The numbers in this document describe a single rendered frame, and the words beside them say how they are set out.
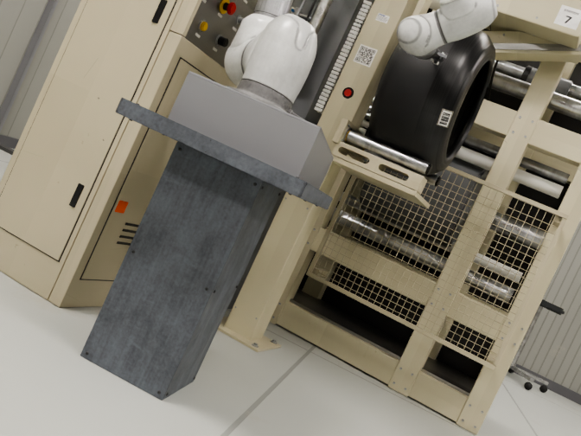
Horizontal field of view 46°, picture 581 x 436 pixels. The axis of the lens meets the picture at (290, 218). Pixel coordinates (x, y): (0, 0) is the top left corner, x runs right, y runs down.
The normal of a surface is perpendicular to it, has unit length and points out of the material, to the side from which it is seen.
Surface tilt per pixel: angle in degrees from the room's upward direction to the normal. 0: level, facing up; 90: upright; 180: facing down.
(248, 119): 90
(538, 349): 90
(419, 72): 90
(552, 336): 90
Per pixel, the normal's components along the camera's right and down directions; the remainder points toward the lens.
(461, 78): 0.38, 0.11
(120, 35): -0.33, -0.11
